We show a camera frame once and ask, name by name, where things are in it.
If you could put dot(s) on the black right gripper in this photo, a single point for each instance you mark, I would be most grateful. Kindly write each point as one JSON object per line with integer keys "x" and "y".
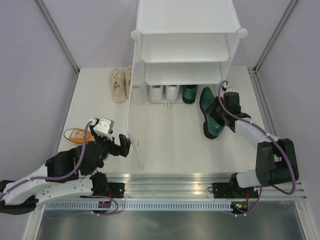
{"x": 211, "y": 112}

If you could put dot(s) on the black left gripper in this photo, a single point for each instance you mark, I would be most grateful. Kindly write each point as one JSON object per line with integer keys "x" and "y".
{"x": 122, "y": 150}

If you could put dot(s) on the green pointed shoe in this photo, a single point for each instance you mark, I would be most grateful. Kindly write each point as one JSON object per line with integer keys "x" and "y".
{"x": 189, "y": 93}
{"x": 213, "y": 123}

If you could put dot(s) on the clear cabinet door panel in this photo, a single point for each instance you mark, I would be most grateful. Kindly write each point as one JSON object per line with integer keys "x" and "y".
{"x": 138, "y": 106}

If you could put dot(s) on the white sneaker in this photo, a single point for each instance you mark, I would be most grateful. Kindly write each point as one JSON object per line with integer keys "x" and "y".
{"x": 171, "y": 96}
{"x": 155, "y": 93}

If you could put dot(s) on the beige sneaker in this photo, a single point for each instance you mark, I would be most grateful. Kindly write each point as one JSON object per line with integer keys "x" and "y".
{"x": 118, "y": 85}
{"x": 128, "y": 78}

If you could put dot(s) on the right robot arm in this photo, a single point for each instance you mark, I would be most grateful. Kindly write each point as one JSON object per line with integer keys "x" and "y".
{"x": 276, "y": 162}

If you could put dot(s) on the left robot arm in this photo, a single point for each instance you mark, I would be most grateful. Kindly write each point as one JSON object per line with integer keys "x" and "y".
{"x": 70, "y": 173}

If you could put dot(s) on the white plastic shoe cabinet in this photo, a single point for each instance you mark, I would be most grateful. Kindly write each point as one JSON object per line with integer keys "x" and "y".
{"x": 183, "y": 42}

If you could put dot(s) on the orange sneaker upper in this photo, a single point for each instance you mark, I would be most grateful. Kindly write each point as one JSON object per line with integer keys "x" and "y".
{"x": 77, "y": 136}

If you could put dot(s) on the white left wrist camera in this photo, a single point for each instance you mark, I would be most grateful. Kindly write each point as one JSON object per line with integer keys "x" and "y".
{"x": 102, "y": 127}

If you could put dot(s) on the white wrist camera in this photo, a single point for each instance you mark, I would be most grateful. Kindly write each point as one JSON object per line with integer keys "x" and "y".
{"x": 102, "y": 127}
{"x": 225, "y": 88}

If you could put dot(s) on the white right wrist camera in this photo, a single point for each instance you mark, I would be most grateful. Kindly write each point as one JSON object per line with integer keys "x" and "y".
{"x": 225, "y": 88}

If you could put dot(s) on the aluminium mounting rail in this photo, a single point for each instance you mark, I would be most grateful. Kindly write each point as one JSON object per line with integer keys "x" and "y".
{"x": 196, "y": 186}

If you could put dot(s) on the white slotted cable duct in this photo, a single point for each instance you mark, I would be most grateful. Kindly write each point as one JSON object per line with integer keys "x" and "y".
{"x": 130, "y": 205}

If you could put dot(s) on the right aluminium frame post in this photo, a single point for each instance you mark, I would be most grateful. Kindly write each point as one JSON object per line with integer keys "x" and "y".
{"x": 276, "y": 33}

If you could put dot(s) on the aluminium frame post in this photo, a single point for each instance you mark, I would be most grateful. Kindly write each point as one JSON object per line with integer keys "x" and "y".
{"x": 57, "y": 35}
{"x": 276, "y": 33}

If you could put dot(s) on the left aluminium frame post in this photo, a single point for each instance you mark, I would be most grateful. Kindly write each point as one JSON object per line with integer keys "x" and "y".
{"x": 57, "y": 35}

